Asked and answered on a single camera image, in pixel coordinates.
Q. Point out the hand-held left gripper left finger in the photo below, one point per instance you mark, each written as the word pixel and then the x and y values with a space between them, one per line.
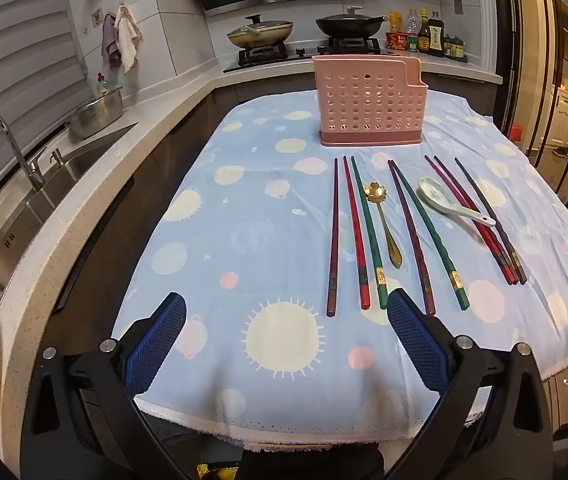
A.
pixel 156 342

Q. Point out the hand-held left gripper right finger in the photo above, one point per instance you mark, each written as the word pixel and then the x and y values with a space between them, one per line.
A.
pixel 416 340

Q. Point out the dark purple chopstick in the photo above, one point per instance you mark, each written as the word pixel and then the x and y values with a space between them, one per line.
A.
pixel 410 237

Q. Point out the gold flower spoon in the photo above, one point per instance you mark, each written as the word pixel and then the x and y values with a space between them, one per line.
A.
pixel 390 240

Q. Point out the green chopstick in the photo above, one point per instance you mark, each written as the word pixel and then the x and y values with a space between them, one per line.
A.
pixel 368 232
pixel 426 225

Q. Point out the red chopstick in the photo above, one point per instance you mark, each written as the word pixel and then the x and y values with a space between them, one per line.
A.
pixel 355 235
pixel 484 240

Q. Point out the black chopstick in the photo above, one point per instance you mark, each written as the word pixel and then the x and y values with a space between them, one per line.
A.
pixel 489 210

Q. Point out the brown chopstick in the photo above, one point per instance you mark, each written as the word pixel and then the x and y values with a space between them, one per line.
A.
pixel 334 235

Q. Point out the white ceramic spoon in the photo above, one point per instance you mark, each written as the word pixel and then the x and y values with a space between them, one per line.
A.
pixel 434 194

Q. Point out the maroon chopstick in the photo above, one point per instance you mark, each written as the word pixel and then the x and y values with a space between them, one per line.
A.
pixel 451 180

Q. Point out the pink perforated utensil holder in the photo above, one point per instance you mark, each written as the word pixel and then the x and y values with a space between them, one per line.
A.
pixel 364 105

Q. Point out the blue dotted tablecloth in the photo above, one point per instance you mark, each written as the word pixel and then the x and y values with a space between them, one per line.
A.
pixel 264 210

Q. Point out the stainless steel sink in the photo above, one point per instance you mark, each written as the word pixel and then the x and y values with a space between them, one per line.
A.
pixel 23 230

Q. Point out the sink soap dispenser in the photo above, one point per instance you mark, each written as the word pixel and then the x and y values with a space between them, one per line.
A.
pixel 57 157

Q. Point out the chrome faucet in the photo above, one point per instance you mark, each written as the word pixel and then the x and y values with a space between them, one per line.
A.
pixel 28 165

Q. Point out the glass sliding door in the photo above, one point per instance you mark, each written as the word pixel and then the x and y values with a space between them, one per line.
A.
pixel 554 60

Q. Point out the stainless steel pot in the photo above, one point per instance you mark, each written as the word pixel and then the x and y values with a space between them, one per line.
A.
pixel 96 115

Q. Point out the green dish soap bottle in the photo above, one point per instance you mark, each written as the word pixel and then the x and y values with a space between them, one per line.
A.
pixel 103 86

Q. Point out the row of small jars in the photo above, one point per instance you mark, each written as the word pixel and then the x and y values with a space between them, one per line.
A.
pixel 455 49

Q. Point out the dark soy sauce bottle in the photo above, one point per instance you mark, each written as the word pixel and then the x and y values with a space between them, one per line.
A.
pixel 436 35

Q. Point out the small green jar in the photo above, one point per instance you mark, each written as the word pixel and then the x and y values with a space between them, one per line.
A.
pixel 413 44

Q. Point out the yellow label sauce bottle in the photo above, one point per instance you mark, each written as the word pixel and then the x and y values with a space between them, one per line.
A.
pixel 424 35

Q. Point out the white hanging towel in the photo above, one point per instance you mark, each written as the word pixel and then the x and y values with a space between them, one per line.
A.
pixel 127 40

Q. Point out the purple hanging cloth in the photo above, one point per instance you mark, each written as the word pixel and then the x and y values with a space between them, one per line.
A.
pixel 109 40

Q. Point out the black gas stove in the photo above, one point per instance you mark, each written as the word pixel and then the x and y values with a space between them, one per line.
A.
pixel 269 56

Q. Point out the clear plastic bottle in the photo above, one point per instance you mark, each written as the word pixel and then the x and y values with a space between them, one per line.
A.
pixel 413 22

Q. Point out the black wok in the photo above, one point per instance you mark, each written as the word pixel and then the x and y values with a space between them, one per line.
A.
pixel 349 25

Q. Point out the white window blinds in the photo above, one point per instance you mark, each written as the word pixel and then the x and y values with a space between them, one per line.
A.
pixel 18 50

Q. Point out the frying pan with glass lid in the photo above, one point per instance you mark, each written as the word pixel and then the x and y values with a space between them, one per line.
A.
pixel 261 31

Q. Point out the wall switch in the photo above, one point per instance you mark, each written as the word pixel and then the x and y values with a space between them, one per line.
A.
pixel 458 7

